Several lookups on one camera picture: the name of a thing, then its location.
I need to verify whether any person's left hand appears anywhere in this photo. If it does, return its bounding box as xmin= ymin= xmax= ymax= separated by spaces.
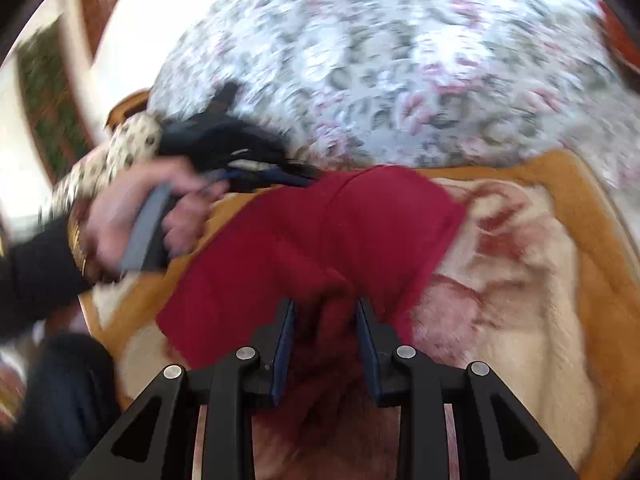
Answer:
xmin=79 ymin=156 xmax=231 ymax=273

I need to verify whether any cream dotted pillow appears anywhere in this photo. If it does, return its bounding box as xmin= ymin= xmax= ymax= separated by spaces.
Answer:
xmin=39 ymin=112 xmax=160 ymax=224

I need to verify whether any floral grey quilt bundle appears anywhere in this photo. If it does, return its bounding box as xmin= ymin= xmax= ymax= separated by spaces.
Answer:
xmin=151 ymin=0 xmax=639 ymax=176

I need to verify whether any dark red long-sleeve shirt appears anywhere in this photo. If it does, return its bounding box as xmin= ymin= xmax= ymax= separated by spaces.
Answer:
xmin=156 ymin=166 xmax=465 ymax=442

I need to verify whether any fleece blanket with orange border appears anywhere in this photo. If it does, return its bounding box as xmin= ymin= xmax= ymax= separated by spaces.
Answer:
xmin=81 ymin=151 xmax=639 ymax=479

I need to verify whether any orange velvet cushion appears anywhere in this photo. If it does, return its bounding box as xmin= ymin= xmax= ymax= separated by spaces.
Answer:
xmin=599 ymin=0 xmax=640 ymax=74

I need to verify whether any black sleeved left forearm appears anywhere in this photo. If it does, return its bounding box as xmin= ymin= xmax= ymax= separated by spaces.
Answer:
xmin=0 ymin=217 xmax=90 ymax=341

